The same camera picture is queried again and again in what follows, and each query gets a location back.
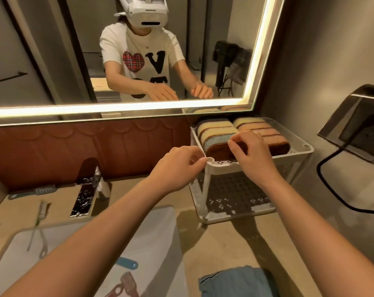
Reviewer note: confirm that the person's right hand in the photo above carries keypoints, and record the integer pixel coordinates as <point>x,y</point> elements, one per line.
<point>256,160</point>

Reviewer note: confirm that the person's left hand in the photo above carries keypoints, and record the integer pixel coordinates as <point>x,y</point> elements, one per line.
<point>171,170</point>

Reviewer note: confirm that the person's right thumb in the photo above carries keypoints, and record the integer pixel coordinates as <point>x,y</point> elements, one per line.
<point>235,150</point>

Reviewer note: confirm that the person's left thumb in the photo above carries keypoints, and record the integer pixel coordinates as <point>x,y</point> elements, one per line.
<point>199,164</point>

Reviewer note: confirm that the brown towel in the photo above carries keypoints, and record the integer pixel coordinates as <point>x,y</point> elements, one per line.
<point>219,153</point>

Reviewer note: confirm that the white perforated two-tier rack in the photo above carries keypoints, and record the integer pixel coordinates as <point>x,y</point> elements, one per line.
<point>236,194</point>

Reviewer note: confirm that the person's right forearm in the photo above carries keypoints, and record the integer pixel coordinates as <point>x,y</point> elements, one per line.
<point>313,241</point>

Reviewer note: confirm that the person's left forearm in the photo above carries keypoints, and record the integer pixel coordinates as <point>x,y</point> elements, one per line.
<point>91,244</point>

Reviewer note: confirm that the row of rolled towels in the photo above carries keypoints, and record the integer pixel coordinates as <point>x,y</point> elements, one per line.
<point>255,126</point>

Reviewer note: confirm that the white sink basin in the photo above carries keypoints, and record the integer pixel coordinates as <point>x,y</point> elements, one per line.
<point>162,244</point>

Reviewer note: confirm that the blue folded cloth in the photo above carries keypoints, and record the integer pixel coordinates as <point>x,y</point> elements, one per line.
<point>233,283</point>

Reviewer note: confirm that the red slotted spatula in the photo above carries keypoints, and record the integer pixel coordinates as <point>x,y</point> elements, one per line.
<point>125,284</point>

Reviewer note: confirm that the green and white toothbrush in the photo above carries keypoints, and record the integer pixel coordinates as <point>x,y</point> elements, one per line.
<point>38,219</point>

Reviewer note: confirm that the metal tongs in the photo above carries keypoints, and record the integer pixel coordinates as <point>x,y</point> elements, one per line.
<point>44,244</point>

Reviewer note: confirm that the clear wall socket cover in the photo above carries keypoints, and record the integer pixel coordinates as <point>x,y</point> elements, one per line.
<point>353,123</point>

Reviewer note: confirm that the lit wall mirror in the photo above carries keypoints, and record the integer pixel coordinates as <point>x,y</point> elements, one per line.
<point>51,58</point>

